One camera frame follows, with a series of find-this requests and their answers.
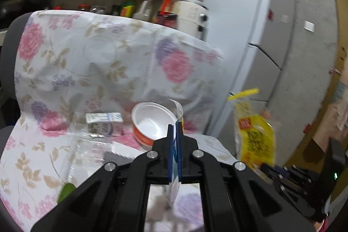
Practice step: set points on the green scrap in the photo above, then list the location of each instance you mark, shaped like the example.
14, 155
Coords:
66, 192

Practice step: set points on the dark jug red label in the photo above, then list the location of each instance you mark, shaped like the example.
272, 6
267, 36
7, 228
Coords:
165, 10

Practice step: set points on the floral cloth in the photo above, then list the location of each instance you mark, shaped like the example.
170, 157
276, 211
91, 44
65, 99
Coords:
54, 71

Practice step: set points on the small white milk carton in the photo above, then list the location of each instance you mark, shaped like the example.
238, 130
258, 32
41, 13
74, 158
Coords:
104, 117

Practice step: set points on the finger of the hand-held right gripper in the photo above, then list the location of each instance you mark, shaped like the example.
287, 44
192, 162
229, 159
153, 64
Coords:
295, 170
270, 170

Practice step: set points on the grey chair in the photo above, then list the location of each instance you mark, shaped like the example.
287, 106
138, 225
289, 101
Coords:
11, 39

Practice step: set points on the white refrigerator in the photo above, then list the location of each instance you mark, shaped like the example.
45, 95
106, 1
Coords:
239, 31

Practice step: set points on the white wall plate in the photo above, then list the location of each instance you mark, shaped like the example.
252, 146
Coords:
309, 25

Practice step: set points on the white plastic wrapper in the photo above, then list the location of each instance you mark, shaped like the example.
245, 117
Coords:
179, 109

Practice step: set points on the small spice jar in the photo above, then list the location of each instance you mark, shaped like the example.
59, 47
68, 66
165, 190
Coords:
98, 9
83, 7

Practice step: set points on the clear plastic bottle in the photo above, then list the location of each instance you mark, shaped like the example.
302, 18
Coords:
89, 150

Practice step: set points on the white plastic jug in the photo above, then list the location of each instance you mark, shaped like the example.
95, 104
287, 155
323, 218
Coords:
142, 11

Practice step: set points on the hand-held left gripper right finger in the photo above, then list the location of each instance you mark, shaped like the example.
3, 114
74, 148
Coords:
179, 151

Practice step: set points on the cardboard box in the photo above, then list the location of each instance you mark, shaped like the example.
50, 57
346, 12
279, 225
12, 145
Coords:
326, 126

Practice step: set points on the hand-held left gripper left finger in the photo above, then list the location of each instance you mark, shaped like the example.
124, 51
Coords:
170, 151

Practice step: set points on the white instant noodle bowl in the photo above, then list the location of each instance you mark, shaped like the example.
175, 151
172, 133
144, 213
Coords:
152, 120

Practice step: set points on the yellow snack bag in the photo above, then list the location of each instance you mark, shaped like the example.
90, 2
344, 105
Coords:
255, 137

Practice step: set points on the white kitchen appliance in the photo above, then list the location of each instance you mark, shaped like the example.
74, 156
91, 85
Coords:
189, 17

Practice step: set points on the yellow green bottle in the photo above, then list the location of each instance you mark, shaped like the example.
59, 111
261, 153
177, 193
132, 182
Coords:
129, 6

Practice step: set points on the dark bottle yellow cap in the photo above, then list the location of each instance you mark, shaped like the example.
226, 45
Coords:
116, 9

